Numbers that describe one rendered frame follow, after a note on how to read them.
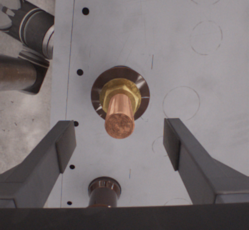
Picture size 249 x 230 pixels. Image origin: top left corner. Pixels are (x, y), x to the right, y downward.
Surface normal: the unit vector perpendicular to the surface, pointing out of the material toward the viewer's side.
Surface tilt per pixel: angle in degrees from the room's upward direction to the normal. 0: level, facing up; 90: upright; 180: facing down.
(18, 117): 0
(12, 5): 14
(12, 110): 0
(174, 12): 0
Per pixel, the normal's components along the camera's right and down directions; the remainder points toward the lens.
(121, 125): 0.01, 0.29
